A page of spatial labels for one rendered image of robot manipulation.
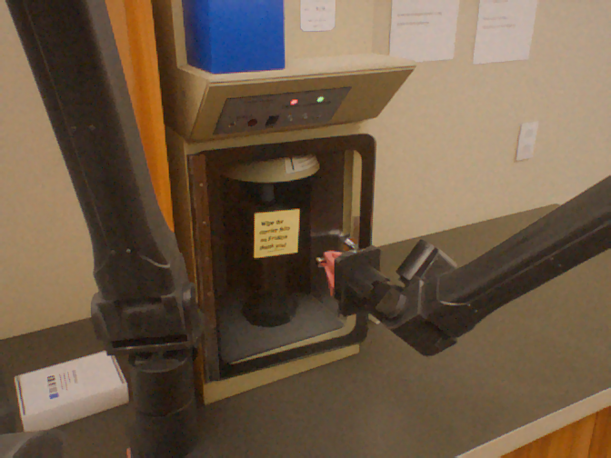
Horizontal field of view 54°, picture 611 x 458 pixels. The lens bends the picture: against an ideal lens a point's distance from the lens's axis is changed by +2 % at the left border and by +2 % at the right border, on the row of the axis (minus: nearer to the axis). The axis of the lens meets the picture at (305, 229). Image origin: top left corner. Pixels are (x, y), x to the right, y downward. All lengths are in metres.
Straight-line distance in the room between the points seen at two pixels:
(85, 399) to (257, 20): 0.67
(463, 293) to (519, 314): 0.70
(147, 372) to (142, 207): 0.17
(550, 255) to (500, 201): 1.31
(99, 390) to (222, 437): 0.23
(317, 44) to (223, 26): 0.22
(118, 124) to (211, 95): 0.35
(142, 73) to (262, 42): 0.15
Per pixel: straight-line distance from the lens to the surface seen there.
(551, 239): 0.66
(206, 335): 0.99
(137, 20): 0.74
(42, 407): 1.09
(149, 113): 0.76
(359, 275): 0.86
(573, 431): 1.28
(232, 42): 0.76
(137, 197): 0.46
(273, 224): 0.94
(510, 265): 0.68
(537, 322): 1.38
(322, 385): 1.11
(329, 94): 0.86
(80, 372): 1.15
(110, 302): 0.52
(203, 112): 0.79
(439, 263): 0.80
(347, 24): 0.96
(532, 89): 1.93
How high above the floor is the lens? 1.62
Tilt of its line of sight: 23 degrees down
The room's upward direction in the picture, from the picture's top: straight up
